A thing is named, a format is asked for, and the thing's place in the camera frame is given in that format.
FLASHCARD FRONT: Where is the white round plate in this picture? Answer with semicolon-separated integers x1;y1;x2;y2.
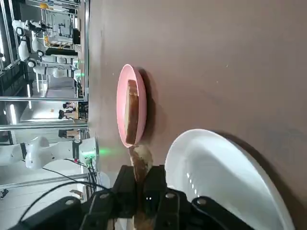
164;128;295;230

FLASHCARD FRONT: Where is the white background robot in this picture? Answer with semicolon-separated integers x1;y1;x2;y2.
12;19;77;78

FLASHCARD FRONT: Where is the aluminium frame beam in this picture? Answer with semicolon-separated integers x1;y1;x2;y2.
0;95;88;103

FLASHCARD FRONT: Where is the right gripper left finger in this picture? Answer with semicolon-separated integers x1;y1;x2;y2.
14;165;140;230

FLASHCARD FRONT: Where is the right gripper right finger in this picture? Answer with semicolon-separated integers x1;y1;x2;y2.
143;164;255;230

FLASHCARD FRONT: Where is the brown bread slice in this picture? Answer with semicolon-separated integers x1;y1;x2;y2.
128;144;158;230
124;80;140;144

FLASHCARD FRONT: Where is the pink round plate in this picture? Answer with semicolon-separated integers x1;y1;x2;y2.
116;64;147;147

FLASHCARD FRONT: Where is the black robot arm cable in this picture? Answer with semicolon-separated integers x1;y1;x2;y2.
19;158;115;223

